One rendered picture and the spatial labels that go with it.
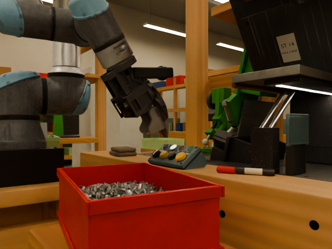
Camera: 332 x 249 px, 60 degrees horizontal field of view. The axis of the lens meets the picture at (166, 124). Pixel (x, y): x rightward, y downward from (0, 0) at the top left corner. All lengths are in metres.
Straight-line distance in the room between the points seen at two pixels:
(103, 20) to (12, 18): 0.19
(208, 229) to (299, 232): 0.17
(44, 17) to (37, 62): 7.32
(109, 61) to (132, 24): 8.84
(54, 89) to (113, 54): 0.36
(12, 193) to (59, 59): 0.42
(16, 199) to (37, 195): 0.05
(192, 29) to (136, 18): 8.01
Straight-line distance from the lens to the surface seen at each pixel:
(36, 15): 0.70
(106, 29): 0.62
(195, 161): 0.77
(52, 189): 0.85
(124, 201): 0.39
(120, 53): 0.63
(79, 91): 0.95
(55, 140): 1.36
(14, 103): 0.93
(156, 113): 0.68
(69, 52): 0.98
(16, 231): 0.88
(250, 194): 0.60
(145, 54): 9.47
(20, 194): 0.83
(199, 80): 1.57
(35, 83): 0.94
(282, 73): 0.63
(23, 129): 0.91
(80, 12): 0.63
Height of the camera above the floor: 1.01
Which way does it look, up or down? level
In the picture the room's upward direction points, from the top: straight up
